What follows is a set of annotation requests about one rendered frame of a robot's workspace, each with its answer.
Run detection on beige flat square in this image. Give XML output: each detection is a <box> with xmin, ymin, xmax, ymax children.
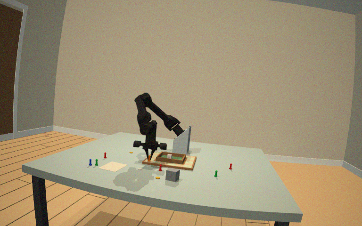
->
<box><xmin>99</xmin><ymin>162</ymin><xmax>127</xmax><ymax>172</ymax></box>

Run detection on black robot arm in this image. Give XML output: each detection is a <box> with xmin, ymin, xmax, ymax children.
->
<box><xmin>135</xmin><ymin>93</ymin><xmax>184</xmax><ymax>150</ymax></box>

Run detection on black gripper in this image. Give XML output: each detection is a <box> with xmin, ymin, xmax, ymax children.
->
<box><xmin>133</xmin><ymin>134</ymin><xmax>167</xmax><ymax>159</ymax></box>

